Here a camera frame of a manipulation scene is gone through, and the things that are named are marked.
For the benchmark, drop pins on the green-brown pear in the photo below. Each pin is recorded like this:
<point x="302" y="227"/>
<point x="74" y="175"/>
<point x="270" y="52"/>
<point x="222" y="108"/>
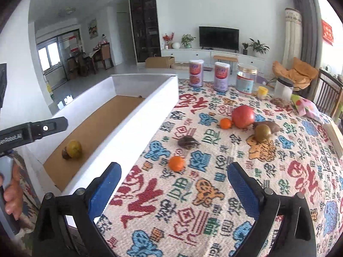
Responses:
<point x="262" y="133"/>

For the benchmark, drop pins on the red apple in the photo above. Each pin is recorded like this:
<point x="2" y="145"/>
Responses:
<point x="243" y="116"/>

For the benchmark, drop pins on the brown cardboard box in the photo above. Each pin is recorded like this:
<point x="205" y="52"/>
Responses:
<point x="159" y="62"/>

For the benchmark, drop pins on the framed wall painting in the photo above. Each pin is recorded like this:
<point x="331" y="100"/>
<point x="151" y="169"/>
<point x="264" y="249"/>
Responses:
<point x="93" y="28"/>

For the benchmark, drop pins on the yellow pear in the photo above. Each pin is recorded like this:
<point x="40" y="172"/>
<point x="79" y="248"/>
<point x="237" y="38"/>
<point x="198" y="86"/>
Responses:
<point x="74" y="150"/>

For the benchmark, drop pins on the orange cover book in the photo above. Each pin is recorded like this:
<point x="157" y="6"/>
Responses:
<point x="335" y="139"/>

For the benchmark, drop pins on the grey curtain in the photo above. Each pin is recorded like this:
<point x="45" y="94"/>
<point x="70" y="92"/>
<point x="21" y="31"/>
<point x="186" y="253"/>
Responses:
<point x="308" y="26"/>

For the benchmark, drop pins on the printed woven blanket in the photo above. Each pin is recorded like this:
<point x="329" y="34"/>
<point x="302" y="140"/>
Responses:
<point x="214" y="192"/>

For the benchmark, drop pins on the green leafy potted plant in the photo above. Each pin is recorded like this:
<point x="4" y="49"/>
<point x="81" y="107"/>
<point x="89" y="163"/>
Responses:
<point x="188" y="40"/>

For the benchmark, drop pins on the clear jar gold lid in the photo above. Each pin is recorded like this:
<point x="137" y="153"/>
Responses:
<point x="246" y="79"/>

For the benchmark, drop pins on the wooden stool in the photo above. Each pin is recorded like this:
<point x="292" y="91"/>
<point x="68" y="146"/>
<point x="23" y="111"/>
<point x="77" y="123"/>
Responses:
<point x="225" y="58"/>

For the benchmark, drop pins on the dark glass display cabinet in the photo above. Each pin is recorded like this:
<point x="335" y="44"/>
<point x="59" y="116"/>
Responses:
<point x="144" y="21"/>

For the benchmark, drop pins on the red flower vase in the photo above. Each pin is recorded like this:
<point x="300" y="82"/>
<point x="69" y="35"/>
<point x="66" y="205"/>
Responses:
<point x="168" y="38"/>

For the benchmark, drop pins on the clear jar black lid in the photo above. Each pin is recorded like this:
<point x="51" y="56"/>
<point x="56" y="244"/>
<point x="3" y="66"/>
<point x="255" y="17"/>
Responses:
<point x="284" y="89"/>

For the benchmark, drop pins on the orange lounge chair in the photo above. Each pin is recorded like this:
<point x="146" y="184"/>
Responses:
<point x="294" y="73"/>

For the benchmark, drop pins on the small dark red fruit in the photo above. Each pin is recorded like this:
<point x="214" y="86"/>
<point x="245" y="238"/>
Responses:
<point x="65" y="154"/>

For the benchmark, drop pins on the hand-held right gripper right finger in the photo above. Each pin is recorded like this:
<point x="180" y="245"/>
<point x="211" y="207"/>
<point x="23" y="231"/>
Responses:
<point x="239" y="186"/>

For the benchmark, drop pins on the small orange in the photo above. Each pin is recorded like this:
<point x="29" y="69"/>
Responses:
<point x="176" y="163"/>
<point x="226" y="123"/>

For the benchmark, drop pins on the small dark potted plant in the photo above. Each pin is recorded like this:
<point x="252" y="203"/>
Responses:
<point x="245" y="48"/>

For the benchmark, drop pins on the wooden dining table set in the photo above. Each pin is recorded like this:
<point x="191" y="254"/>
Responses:
<point x="88" y="61"/>

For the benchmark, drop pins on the purple sweet potato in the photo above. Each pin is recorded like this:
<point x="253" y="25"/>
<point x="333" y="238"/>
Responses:
<point x="272" y="125"/>

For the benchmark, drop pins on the white television cabinet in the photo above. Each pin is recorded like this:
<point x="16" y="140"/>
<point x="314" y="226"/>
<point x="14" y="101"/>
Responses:
<point x="198" y="54"/>

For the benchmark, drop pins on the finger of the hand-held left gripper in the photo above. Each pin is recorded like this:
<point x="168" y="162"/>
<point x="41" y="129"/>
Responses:
<point x="53" y="125"/>

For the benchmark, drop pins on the small yellow jar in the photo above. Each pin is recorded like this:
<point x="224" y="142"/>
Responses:
<point x="262" y="92"/>

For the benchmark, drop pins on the pink purple can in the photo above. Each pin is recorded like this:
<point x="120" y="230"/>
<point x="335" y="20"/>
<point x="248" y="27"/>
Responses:
<point x="196" y="72"/>
<point x="222" y="76"/>

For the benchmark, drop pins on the wooden slatted bench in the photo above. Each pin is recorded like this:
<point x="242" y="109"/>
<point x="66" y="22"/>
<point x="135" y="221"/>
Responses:
<point x="329" y="93"/>

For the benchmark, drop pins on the white round lamp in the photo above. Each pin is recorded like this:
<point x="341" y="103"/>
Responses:
<point x="176" y="45"/>

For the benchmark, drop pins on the covered standing air conditioner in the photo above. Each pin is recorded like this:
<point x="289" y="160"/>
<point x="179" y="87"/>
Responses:
<point x="292" y="37"/>

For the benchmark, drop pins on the pink snack bag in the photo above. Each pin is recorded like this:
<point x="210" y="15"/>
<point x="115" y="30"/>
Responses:
<point x="308" y="107"/>

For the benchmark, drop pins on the large green potted plant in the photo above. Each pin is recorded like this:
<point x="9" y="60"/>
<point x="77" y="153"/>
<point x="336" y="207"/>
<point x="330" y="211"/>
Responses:
<point x="258" y="46"/>

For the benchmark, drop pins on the pile of walnuts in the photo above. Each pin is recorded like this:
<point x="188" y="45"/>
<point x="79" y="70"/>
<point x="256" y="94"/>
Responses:
<point x="280" y="102"/>

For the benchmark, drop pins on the black television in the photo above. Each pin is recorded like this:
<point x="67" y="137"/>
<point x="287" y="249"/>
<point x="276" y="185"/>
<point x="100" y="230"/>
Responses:
<point x="219" y="38"/>

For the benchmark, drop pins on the red wall hanging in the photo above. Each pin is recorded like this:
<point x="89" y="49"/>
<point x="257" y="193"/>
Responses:
<point x="327" y="32"/>

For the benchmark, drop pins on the white cardboard box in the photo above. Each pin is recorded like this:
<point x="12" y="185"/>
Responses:
<point x="150" y="107"/>

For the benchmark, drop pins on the person's left hand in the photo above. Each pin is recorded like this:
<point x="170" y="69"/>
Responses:
<point x="13" y="192"/>

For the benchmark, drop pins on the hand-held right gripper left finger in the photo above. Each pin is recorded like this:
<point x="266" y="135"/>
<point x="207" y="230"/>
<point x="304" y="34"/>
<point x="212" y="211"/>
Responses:
<point x="104" y="190"/>

